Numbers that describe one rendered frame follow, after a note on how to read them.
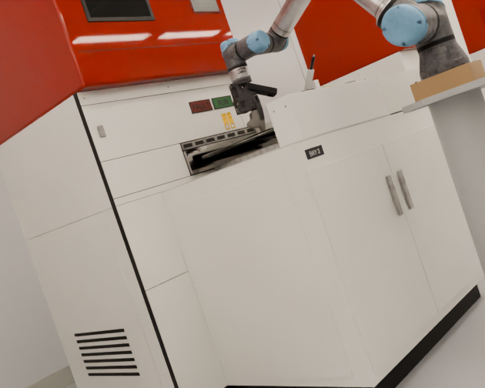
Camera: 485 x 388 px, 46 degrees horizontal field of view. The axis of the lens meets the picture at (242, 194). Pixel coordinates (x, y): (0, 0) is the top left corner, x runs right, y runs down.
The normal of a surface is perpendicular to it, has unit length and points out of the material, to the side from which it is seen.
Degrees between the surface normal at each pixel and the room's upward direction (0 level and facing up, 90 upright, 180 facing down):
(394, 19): 98
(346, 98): 90
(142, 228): 90
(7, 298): 90
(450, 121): 90
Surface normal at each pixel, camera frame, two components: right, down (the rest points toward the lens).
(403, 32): -0.54, 0.36
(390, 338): 0.69, -0.22
